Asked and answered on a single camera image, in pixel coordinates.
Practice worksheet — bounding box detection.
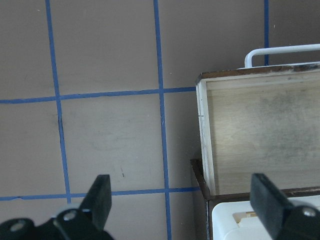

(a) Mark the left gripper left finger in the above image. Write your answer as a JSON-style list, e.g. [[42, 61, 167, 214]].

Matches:
[[0, 174, 113, 240]]

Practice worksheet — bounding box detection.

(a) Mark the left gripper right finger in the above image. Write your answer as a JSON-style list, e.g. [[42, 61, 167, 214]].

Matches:
[[250, 173, 320, 240]]

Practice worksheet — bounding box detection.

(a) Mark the dark brown drawer cabinet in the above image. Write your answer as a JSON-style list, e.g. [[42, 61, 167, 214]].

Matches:
[[190, 159, 320, 240]]

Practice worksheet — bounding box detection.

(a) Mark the wooden drawer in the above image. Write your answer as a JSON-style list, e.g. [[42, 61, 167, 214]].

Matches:
[[196, 63, 320, 195]]

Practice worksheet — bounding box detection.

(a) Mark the white plastic tray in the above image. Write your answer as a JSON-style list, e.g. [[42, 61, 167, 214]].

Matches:
[[212, 195, 320, 240]]

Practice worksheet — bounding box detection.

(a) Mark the white drawer handle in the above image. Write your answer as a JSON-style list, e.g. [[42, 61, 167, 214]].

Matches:
[[244, 43, 320, 69]]

